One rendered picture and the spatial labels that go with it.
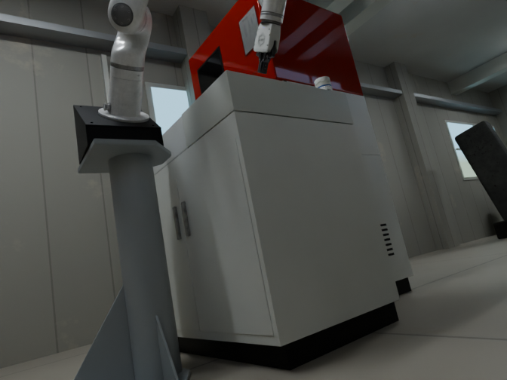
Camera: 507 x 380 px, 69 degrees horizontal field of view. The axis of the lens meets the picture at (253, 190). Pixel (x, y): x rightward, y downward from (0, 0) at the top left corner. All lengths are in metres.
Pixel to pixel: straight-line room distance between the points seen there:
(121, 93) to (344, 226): 0.96
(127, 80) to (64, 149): 1.77
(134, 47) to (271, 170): 0.68
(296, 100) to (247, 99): 0.24
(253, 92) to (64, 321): 2.18
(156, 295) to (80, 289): 1.67
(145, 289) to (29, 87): 2.34
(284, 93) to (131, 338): 1.02
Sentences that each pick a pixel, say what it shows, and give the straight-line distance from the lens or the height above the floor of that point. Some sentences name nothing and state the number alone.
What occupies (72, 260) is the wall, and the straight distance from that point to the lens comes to 2.98.
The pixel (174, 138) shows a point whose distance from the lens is 1.59.
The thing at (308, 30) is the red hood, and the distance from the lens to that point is 2.40.
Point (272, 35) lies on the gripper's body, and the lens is 1.41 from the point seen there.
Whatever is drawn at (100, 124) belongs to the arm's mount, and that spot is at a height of 0.90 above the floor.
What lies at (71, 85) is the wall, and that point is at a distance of 3.42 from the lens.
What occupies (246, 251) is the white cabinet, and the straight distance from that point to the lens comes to 1.18.
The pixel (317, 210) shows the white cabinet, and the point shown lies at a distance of 1.31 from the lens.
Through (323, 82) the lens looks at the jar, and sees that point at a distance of 1.70.
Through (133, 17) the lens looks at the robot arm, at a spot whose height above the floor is 1.19.
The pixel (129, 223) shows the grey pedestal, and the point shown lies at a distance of 1.36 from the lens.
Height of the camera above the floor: 0.33
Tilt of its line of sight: 11 degrees up
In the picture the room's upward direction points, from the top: 11 degrees counter-clockwise
